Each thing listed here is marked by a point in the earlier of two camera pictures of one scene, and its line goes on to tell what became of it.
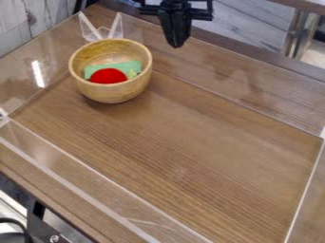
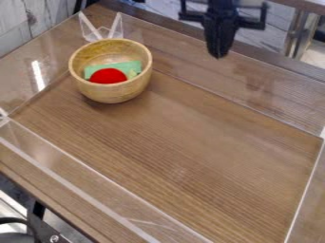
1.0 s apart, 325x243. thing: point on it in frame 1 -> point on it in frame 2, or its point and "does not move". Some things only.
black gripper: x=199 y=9 -> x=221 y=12
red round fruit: x=107 y=76 does not move
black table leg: x=37 y=231 does not move
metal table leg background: x=302 y=33 does not move
